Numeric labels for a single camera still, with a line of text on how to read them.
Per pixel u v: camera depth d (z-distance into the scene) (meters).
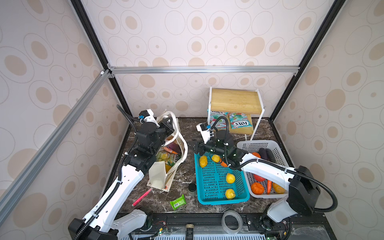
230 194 0.78
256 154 0.94
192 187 0.75
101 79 0.83
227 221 0.75
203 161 0.91
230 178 0.83
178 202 0.78
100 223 0.37
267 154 0.93
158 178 0.79
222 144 0.57
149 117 0.60
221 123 0.92
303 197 0.42
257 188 0.79
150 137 0.49
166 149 0.87
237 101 0.84
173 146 0.86
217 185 0.86
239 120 0.94
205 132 0.65
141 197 0.81
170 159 0.82
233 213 0.74
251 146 0.95
